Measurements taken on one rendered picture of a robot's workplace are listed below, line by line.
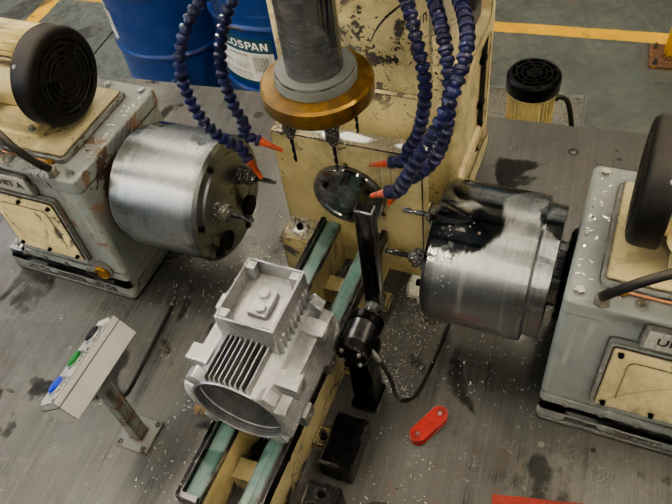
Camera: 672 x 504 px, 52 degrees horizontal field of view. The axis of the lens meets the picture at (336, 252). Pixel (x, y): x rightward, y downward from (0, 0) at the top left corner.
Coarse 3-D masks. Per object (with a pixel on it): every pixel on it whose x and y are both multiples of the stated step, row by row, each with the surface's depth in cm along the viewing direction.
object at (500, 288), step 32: (448, 192) 112; (480, 192) 112; (512, 192) 112; (448, 224) 109; (480, 224) 108; (512, 224) 107; (544, 224) 106; (416, 256) 116; (448, 256) 108; (480, 256) 106; (512, 256) 105; (544, 256) 105; (448, 288) 110; (480, 288) 107; (512, 288) 105; (544, 288) 105; (448, 320) 116; (480, 320) 111; (512, 320) 108
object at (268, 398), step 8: (312, 296) 111; (312, 304) 110; (320, 304) 111; (312, 312) 112; (192, 368) 106; (200, 368) 105; (192, 376) 104; (200, 376) 105; (264, 392) 101; (272, 392) 101; (256, 400) 101; (264, 400) 100; (272, 400) 101; (208, 416) 115; (280, 440) 111; (288, 440) 110
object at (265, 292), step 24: (264, 264) 110; (240, 288) 110; (264, 288) 107; (288, 288) 109; (216, 312) 104; (240, 312) 108; (264, 312) 105; (288, 312) 105; (240, 336) 106; (264, 336) 102; (288, 336) 107
